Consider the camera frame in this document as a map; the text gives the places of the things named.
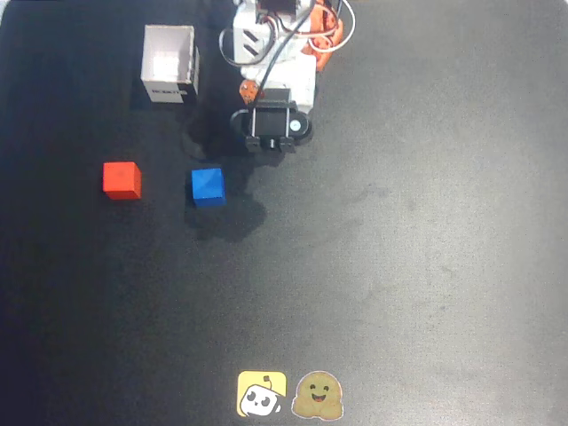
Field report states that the yellow robot sticker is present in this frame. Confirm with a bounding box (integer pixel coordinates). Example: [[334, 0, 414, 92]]
[[236, 370, 288, 418]]

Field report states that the white open cardboard box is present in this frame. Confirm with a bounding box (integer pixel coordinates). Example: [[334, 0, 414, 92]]
[[140, 24, 201, 106]]

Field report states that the white cable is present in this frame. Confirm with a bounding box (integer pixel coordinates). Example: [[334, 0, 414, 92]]
[[218, 25, 249, 68], [310, 0, 357, 54]]

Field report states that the hugging face emoji sticker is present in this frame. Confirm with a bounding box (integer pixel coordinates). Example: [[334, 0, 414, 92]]
[[290, 370, 345, 421]]

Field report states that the black oval webcam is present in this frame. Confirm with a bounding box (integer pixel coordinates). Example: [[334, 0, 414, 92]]
[[230, 88, 314, 155]]

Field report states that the blue cube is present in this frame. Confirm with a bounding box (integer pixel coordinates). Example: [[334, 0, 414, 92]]
[[191, 166, 227, 209]]

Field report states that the black cable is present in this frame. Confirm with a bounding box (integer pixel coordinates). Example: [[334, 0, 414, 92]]
[[251, 6, 317, 107]]

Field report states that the red cube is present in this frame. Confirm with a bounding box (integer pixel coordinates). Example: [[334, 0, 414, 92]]
[[102, 161, 143, 201]]

